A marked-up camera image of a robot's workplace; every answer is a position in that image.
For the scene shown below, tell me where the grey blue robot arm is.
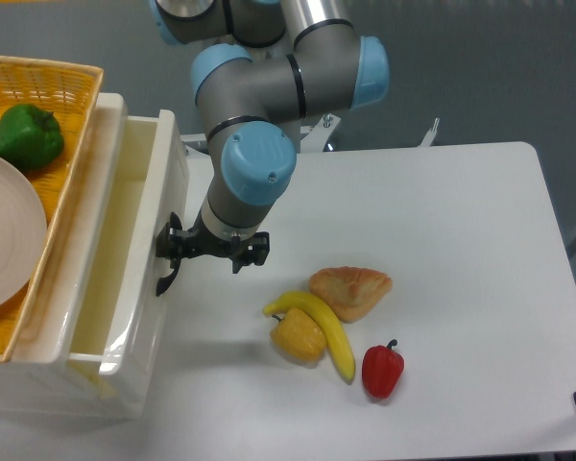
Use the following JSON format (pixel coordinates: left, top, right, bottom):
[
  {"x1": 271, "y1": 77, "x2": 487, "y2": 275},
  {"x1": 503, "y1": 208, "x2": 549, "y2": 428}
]
[{"x1": 150, "y1": 1, "x2": 390, "y2": 271}]

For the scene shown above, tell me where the yellow banana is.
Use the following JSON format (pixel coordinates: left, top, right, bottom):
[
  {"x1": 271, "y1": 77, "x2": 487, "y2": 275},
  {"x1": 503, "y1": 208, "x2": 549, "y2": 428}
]
[{"x1": 262, "y1": 291, "x2": 355, "y2": 383}]

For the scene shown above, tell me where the beige round plate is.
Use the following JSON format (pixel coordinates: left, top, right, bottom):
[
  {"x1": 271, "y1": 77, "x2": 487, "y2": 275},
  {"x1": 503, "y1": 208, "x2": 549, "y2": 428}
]
[{"x1": 0, "y1": 158, "x2": 47, "y2": 305}]

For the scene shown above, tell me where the yellow bell pepper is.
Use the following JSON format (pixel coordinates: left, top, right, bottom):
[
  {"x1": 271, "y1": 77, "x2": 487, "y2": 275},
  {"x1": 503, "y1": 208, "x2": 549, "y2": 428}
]
[{"x1": 270, "y1": 308, "x2": 327, "y2": 363}]

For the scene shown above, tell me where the brown bread pastry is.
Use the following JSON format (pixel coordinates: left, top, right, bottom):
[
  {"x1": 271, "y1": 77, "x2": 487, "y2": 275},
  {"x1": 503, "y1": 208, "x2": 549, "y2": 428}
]
[{"x1": 308, "y1": 266, "x2": 393, "y2": 323}]

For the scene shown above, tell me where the yellow woven basket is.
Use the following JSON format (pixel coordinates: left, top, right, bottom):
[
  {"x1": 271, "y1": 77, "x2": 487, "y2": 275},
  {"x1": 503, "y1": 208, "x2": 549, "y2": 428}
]
[{"x1": 0, "y1": 56, "x2": 104, "y2": 362}]

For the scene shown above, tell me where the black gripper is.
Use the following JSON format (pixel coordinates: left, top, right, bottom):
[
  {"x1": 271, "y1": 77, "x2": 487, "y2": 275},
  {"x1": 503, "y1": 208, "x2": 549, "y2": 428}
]
[{"x1": 155, "y1": 211, "x2": 270, "y2": 274}]

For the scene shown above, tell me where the red bell pepper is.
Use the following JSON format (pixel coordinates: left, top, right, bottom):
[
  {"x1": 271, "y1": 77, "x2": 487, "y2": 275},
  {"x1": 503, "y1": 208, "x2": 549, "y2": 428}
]
[{"x1": 361, "y1": 339, "x2": 404, "y2": 400}]

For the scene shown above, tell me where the white drawer cabinet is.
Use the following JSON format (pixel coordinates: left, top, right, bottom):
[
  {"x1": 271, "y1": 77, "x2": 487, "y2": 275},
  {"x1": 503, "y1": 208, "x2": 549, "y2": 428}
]
[{"x1": 0, "y1": 92, "x2": 169, "y2": 424}]

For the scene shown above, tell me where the green bell pepper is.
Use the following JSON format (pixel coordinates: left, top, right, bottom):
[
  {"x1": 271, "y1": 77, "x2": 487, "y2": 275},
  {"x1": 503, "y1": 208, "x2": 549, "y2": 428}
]
[{"x1": 0, "y1": 104, "x2": 64, "y2": 172}]

